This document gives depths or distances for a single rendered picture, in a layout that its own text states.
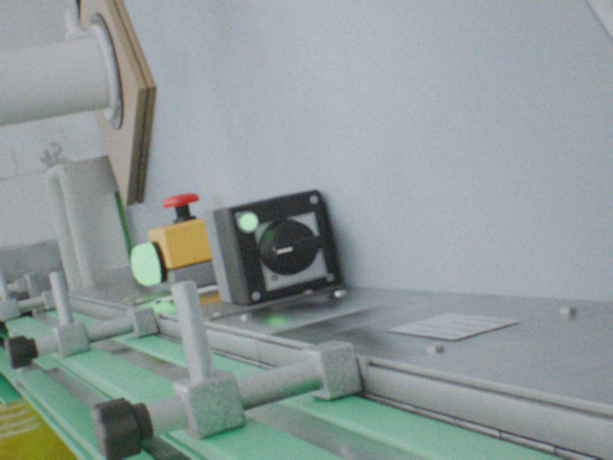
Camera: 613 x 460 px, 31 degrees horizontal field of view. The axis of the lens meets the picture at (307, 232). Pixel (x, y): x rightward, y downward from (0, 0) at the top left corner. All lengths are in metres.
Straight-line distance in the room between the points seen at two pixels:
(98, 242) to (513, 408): 1.25
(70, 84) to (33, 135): 3.79
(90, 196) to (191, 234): 0.50
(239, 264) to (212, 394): 0.35
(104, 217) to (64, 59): 0.29
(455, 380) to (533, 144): 0.19
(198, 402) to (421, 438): 0.13
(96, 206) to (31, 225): 3.57
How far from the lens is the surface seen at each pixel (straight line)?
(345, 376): 0.55
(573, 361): 0.45
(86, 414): 1.11
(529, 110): 0.61
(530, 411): 0.41
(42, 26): 5.32
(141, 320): 0.99
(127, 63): 1.37
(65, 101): 1.45
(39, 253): 2.43
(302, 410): 0.55
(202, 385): 0.53
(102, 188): 1.63
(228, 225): 0.87
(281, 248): 0.84
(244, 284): 0.87
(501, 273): 0.67
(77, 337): 0.98
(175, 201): 1.16
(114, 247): 1.64
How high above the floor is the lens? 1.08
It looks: 20 degrees down
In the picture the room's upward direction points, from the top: 103 degrees counter-clockwise
